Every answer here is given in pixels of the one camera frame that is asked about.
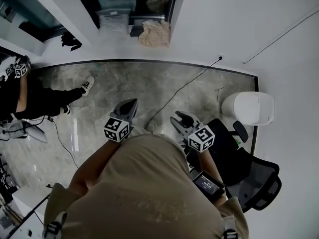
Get person's left forearm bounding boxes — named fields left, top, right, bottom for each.
left=67, top=139, right=123, bottom=196

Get black floor cable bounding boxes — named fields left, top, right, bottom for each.
left=146, top=56, right=223, bottom=131

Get white shell chair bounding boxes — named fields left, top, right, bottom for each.
left=0, top=119, right=48, bottom=144

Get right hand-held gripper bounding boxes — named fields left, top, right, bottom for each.
left=170, top=110, right=215, bottom=153

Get white side table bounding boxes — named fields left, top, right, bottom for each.
left=11, top=183, right=54, bottom=239

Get grey harness strap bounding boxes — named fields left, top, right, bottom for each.
left=42, top=210, right=68, bottom=239
left=222, top=215, right=237, bottom=239

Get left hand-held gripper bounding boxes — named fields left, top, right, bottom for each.
left=104, top=98, right=139, bottom=142

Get black cable with adapter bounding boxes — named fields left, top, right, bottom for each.
left=22, top=116, right=79, bottom=169

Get person's grey shoe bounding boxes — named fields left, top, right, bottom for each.
left=146, top=123, right=160, bottom=134

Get person's right forearm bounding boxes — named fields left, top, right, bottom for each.
left=196, top=150, right=229, bottom=205

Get black wheeled chair base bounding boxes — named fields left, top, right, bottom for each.
left=0, top=153, right=18, bottom=199

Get dark framed window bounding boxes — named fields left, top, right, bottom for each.
left=71, top=0, right=181, bottom=37

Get small black box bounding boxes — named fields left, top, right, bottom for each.
left=130, top=25, right=145, bottom=37

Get clear plastic bag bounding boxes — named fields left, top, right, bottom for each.
left=97, top=8, right=132, bottom=33

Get thin grey wall cable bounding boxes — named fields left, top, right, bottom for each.
left=243, top=7, right=319, bottom=64

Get small black bracket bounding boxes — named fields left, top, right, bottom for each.
left=61, top=31, right=82, bottom=52

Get beige patterned cloth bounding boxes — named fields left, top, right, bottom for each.
left=138, top=19, right=171, bottom=47

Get black office chair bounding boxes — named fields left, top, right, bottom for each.
left=185, top=118, right=282, bottom=213

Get black wrist device with screen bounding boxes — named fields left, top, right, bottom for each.
left=191, top=171, right=226, bottom=201

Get white rounded bin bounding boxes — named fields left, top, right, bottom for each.
left=221, top=91, right=275, bottom=126

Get person's beige shirt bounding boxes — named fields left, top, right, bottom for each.
left=43, top=127, right=250, bottom=239

